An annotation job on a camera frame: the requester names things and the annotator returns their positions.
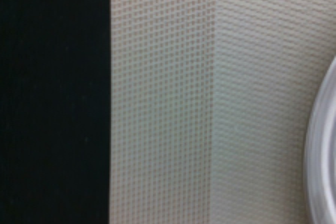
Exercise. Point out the round silver metal plate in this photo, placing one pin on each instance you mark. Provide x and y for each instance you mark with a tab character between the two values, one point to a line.
319	153

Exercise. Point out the beige woven placemat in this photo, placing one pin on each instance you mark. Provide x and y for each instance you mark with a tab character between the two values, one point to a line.
214	76

